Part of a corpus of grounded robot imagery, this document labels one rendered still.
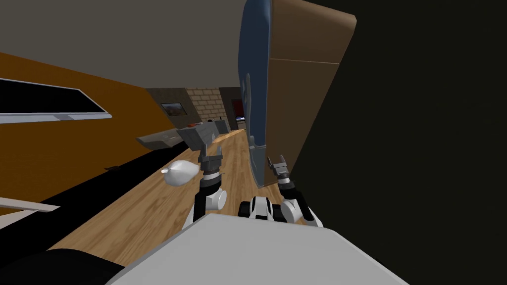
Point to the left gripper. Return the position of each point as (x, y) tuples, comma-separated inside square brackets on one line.
[(210, 163)]

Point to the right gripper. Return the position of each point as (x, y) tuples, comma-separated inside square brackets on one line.
[(282, 171)]

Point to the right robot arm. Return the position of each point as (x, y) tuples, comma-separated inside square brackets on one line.
[(295, 202)]

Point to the grey table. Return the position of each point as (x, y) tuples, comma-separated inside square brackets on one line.
[(200, 134)]

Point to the white rounded bag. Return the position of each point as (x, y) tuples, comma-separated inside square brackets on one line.
[(181, 172)]

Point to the grey low cabinet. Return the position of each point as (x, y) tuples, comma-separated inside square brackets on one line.
[(160, 140)]

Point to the framed landscape picture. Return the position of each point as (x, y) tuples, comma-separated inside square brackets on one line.
[(174, 109)]

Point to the brown cupboard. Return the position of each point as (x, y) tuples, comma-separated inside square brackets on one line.
[(305, 91)]

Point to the blue cupboard door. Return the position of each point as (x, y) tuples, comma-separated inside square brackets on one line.
[(255, 79)]

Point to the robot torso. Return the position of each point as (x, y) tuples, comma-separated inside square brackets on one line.
[(253, 253)]

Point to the white shelf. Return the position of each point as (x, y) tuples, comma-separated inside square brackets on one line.
[(23, 209)]

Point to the red wall picture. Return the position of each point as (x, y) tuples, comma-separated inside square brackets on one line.
[(237, 107)]

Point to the black wall television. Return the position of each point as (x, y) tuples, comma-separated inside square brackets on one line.
[(43, 99)]

